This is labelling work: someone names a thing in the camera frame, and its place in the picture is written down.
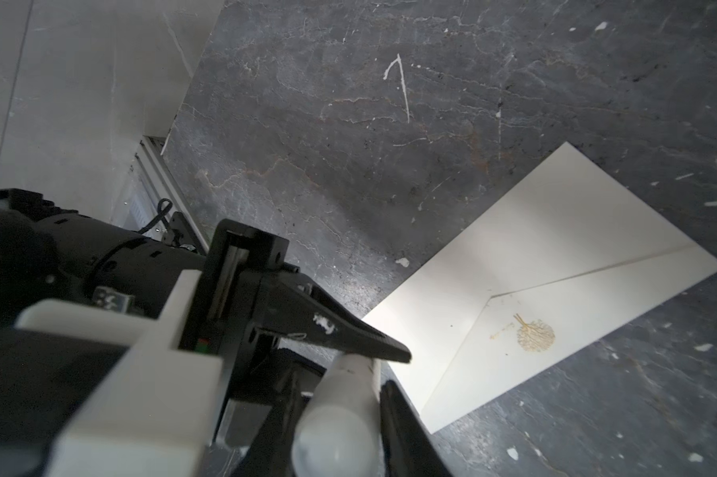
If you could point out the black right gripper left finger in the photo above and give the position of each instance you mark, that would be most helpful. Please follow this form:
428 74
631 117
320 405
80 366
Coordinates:
270 452

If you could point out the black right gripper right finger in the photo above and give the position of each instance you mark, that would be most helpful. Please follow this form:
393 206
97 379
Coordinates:
408 451

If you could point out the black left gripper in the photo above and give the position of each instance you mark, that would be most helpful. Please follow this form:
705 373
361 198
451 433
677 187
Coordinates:
248 299

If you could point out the white paper envelope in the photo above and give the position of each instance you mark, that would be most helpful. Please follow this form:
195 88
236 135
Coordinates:
564 258

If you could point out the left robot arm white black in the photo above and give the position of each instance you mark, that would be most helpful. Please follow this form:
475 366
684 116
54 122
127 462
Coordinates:
47 252

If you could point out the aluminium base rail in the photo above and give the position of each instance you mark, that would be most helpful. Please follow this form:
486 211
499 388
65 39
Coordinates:
152 204

